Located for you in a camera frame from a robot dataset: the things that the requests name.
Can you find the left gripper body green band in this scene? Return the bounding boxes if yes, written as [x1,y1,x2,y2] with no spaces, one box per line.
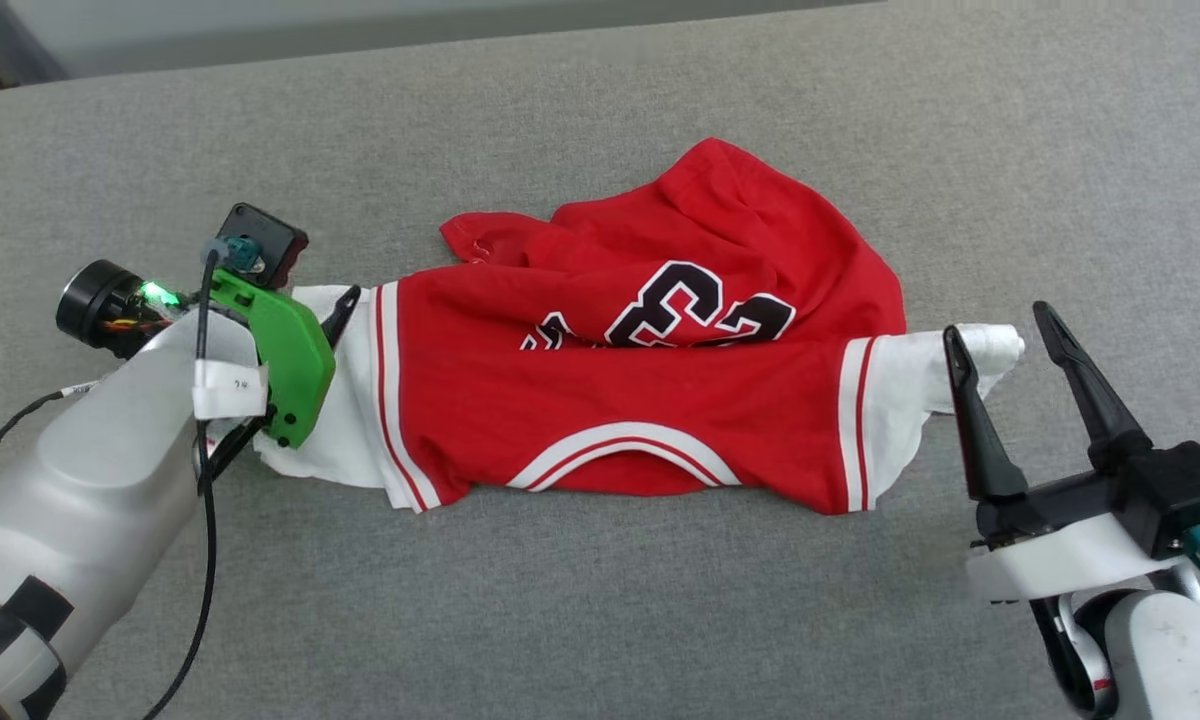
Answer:
[208,268,338,450]

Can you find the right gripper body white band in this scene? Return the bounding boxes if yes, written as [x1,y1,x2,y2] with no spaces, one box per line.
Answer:
[965,462,1200,606]

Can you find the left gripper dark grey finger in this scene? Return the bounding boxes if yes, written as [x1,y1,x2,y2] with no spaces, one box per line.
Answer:
[320,284,364,353]

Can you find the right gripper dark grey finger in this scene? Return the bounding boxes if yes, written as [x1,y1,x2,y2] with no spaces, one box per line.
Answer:
[942,325,1031,501]
[1033,301,1153,471]

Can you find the red basketball jersey white sleeves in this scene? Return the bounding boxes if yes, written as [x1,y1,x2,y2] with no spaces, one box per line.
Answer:
[255,137,1026,516]

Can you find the white partition panel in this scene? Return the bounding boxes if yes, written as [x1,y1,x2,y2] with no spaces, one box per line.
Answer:
[5,0,881,81]

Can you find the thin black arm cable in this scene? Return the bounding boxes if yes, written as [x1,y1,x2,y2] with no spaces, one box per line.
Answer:
[0,392,69,501]
[140,240,223,720]

